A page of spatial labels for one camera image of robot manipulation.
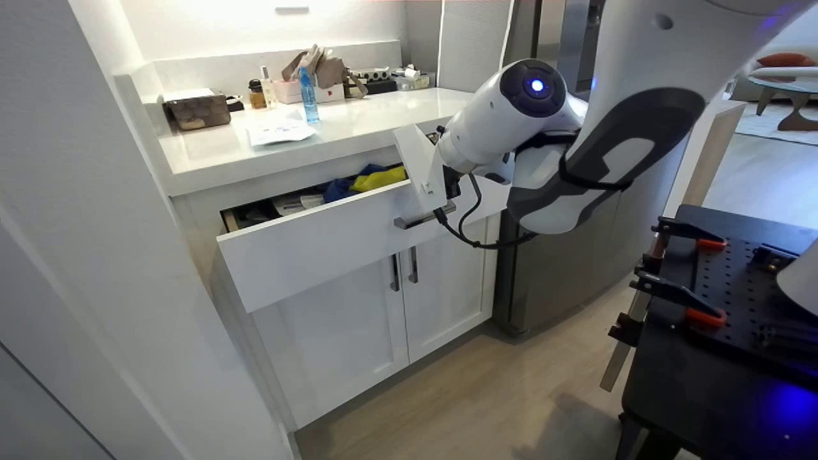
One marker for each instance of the white kitchen drawer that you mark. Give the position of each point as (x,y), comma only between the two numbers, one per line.
(300,251)

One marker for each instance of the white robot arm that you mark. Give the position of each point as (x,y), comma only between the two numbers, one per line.
(657,64)

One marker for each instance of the white lower cabinet right door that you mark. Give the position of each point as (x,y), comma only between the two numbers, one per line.
(450,294)

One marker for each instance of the white cabinet door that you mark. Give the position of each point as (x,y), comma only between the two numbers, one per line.
(450,294)
(332,341)

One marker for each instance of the blue yellow cloth bundle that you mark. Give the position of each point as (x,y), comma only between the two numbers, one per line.
(372,177)

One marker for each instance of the white lower cabinet left door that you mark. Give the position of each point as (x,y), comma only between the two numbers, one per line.
(332,341)

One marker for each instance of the dark steel refrigerator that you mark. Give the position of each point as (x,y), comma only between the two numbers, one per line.
(539,271)

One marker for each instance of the white paper on counter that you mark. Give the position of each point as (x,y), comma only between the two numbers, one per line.
(268,131)

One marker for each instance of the small blue bottle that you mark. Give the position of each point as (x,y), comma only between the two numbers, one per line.
(308,94)

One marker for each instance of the upper black orange clamp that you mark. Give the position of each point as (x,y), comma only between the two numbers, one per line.
(675,228)

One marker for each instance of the black orange clamp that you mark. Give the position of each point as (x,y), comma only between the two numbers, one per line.
(695,310)
(675,228)

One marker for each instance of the lower black orange clamp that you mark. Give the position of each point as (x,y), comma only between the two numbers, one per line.
(695,310)

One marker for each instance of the black perforated work table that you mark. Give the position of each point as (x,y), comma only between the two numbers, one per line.
(741,392)

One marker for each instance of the metal drawer handle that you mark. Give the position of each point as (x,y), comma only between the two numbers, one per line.
(405,223)

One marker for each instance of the right lower cabinet handle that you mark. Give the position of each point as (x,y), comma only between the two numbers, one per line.
(411,263)

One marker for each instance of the cabinet handle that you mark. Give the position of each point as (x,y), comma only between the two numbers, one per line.
(394,263)
(411,263)

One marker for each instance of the left lower cabinet handle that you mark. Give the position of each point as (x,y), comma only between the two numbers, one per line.
(394,263)

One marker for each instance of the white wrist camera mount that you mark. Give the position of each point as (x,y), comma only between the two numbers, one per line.
(426,170)

